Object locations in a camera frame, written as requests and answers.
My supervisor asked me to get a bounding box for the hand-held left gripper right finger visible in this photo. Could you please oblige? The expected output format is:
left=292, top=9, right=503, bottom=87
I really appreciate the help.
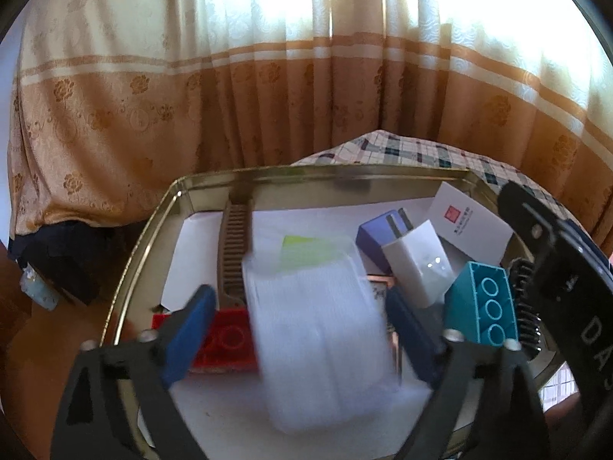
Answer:
left=384, top=286, right=549, bottom=460

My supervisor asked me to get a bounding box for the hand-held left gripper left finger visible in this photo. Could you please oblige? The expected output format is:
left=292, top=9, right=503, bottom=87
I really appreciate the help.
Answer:
left=50, top=284, right=217, bottom=460

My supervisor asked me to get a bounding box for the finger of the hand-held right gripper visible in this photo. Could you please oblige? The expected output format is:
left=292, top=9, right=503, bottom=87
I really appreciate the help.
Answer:
left=497, top=181, right=572, bottom=269

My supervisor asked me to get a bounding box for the red building block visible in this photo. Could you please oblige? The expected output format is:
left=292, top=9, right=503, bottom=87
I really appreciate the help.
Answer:
left=152, top=307, right=259, bottom=372

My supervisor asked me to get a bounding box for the white box with red label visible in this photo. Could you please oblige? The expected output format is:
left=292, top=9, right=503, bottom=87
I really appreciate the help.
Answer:
left=426, top=181, right=514, bottom=266

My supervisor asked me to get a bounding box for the teal building block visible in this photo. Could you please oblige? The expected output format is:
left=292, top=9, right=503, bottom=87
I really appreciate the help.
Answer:
left=443, top=261, right=520, bottom=348

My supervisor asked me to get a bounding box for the small white box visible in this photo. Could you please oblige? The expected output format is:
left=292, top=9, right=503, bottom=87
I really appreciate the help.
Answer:
left=380, top=219, right=458, bottom=308

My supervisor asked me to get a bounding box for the clear plastic box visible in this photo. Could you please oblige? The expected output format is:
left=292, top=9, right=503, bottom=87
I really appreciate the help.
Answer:
left=241, top=242, right=403, bottom=434

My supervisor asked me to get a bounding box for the wooden comb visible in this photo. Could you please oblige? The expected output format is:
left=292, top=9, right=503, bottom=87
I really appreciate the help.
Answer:
left=218, top=199, right=254, bottom=307

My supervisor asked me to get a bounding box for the purple block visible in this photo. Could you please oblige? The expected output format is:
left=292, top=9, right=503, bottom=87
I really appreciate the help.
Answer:
left=356, top=208, right=417, bottom=274

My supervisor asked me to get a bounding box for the green box with ball print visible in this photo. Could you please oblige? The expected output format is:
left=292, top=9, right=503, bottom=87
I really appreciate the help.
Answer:
left=282, top=235, right=352, bottom=271

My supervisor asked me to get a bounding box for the gold metal tin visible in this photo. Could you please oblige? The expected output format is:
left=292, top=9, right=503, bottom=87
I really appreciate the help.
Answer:
left=100, top=164, right=566, bottom=460

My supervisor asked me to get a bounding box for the small brown-edged card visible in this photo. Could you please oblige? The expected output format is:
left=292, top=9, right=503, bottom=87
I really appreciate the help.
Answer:
left=365, top=274, right=404, bottom=377

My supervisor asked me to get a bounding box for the white paper liner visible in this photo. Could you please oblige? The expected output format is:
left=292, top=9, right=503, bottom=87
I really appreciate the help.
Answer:
left=160, top=196, right=461, bottom=460

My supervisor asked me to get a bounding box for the dark cloth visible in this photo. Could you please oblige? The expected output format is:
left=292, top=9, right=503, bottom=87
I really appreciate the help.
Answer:
left=7, top=220, right=144, bottom=305

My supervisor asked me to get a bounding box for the light blue bottle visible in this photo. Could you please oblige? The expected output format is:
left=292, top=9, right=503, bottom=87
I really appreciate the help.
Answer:
left=19, top=263, right=61, bottom=311

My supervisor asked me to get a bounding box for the beige and orange curtain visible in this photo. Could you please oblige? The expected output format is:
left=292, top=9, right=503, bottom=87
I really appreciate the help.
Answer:
left=7, top=0, right=613, bottom=245

